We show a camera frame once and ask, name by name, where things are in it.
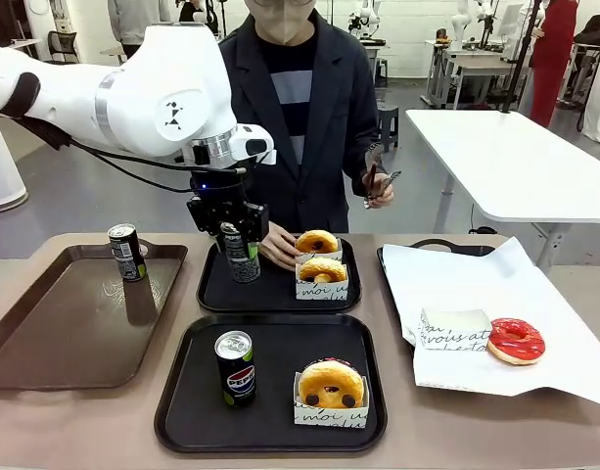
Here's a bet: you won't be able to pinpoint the person in red apron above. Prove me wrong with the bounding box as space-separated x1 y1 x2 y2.
527 0 580 128

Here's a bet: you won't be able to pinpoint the red glazed donut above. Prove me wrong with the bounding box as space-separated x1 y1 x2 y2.
486 317 547 366

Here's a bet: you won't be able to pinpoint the person in grey top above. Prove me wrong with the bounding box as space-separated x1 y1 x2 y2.
107 0 173 60

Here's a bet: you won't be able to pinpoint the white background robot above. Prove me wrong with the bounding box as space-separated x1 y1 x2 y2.
347 0 385 43
448 0 499 53

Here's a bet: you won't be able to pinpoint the metal tongs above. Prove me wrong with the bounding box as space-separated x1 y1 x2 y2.
362 141 403 211

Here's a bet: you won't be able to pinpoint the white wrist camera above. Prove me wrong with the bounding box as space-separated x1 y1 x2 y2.
229 124 277 167

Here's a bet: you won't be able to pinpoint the person's left hand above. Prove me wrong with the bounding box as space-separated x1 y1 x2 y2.
360 164 396 210

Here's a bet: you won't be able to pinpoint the brown plastic tray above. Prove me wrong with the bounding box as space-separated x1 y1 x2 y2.
0 243 189 392

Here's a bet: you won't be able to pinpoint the grey stool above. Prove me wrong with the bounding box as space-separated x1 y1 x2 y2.
376 104 400 154

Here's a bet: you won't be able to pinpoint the black pole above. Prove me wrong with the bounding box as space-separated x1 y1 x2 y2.
499 0 545 115

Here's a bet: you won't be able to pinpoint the person in dark jacket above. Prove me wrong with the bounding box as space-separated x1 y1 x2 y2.
218 0 380 234

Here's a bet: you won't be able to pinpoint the white table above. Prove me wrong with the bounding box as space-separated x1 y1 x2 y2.
404 108 600 269

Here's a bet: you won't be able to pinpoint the black plastic tray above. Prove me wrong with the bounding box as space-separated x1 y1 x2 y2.
154 312 389 454
196 237 363 315

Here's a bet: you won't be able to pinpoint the yellow sprinkle donut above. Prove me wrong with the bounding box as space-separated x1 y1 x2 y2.
299 257 348 285

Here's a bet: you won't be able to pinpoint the black tray with handles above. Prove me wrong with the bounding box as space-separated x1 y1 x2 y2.
376 238 497 353

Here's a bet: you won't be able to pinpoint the chocolate-dot donut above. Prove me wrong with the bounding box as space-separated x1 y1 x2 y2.
293 371 370 426

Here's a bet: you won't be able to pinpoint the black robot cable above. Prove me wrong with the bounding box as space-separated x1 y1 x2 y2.
20 115 271 195

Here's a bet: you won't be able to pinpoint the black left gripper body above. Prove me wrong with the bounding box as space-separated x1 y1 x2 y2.
185 168 270 246

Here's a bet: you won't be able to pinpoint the black office chair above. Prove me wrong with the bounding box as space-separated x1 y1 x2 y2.
46 29 80 65

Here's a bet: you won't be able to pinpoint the person's left forearm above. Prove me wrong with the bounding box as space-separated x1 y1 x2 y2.
342 136 379 197

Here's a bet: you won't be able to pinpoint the black Pepsi can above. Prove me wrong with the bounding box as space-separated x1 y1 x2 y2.
214 330 258 408
219 221 262 284
107 223 148 284

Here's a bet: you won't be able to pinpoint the white paper liner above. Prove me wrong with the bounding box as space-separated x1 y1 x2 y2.
381 236 600 406

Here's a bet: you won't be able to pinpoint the person's right hand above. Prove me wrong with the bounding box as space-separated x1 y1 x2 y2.
258 222 301 270

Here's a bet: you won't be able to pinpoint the white script paper box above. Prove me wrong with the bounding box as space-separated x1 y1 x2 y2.
295 248 344 268
418 307 493 352

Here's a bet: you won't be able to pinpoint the white lab workbench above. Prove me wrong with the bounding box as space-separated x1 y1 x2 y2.
425 38 531 110

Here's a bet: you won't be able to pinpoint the beige face mask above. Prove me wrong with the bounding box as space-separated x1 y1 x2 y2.
256 0 311 43

